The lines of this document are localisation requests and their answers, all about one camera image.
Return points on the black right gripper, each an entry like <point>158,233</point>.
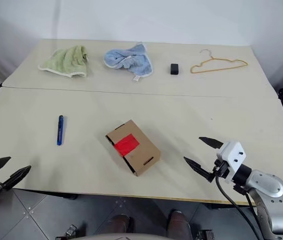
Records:
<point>222,168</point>

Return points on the cardboard box with red tape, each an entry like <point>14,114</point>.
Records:
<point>134,147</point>

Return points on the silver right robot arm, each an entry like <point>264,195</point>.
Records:
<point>269,190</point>

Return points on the small black box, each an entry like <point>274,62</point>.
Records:
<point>174,69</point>

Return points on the black table leg bar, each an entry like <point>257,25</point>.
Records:
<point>216,206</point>
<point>61,195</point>

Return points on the dark brown rounded shape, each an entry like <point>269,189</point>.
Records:
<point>119,223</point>
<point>180,225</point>

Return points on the green towel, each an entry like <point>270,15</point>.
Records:
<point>64,61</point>

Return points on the blue towel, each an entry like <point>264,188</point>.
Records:
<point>129,60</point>

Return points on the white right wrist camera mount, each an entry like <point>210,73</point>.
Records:
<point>232,153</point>

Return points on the small metal bracket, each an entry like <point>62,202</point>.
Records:
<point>206,235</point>
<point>70,231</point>

